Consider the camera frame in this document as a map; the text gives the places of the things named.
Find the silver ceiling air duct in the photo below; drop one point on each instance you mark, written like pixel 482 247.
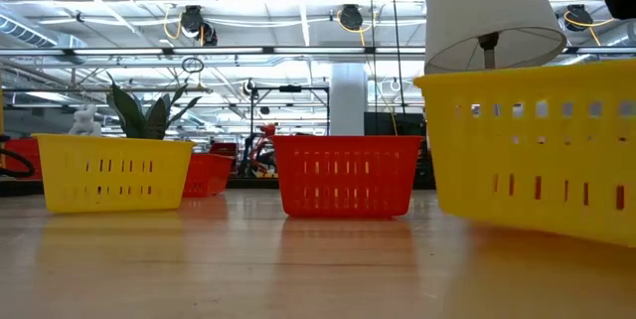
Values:
pixel 30 33

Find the table lamp with white shade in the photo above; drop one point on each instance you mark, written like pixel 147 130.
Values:
pixel 482 6

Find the white sculpture figure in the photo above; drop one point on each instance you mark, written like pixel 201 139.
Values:
pixel 85 122

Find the black monitor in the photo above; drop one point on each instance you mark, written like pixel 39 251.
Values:
pixel 382 124

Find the red tool cart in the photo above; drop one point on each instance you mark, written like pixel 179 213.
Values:
pixel 224 148

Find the large yellow plastic basket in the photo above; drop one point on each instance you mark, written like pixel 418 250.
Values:
pixel 536 85

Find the small yellow plastic basket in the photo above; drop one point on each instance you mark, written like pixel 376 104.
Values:
pixel 64 175

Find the white building column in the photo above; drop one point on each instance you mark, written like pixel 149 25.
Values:
pixel 348 100

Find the red storage bins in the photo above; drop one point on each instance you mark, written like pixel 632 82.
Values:
pixel 30 147

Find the snake plant in white pot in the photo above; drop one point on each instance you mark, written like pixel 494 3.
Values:
pixel 130 115

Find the red machine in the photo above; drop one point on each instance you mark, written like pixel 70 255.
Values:
pixel 268 129

